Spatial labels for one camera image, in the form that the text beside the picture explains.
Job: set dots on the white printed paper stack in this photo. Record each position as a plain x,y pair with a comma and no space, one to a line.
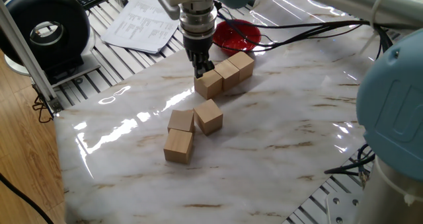
142,22

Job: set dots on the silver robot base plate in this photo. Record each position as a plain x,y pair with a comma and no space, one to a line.
342,207

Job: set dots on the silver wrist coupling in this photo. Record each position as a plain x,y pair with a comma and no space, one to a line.
198,20

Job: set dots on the white marble pattern board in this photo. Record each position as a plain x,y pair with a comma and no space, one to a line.
264,151

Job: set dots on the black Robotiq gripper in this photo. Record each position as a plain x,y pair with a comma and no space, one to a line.
198,47

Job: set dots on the red glossy bowl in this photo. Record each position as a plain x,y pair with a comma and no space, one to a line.
238,39

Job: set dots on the light wooden cube block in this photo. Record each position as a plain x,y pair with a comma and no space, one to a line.
208,85
243,65
181,121
228,73
178,146
208,117

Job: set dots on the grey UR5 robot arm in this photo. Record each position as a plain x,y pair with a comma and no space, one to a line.
396,101

